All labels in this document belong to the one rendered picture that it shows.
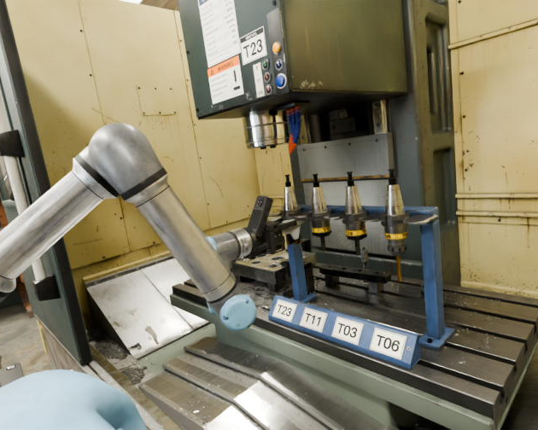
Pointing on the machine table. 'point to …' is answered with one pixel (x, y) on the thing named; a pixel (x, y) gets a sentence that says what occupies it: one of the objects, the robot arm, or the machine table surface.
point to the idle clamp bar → (376, 278)
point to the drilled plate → (261, 271)
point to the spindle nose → (265, 128)
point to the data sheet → (219, 30)
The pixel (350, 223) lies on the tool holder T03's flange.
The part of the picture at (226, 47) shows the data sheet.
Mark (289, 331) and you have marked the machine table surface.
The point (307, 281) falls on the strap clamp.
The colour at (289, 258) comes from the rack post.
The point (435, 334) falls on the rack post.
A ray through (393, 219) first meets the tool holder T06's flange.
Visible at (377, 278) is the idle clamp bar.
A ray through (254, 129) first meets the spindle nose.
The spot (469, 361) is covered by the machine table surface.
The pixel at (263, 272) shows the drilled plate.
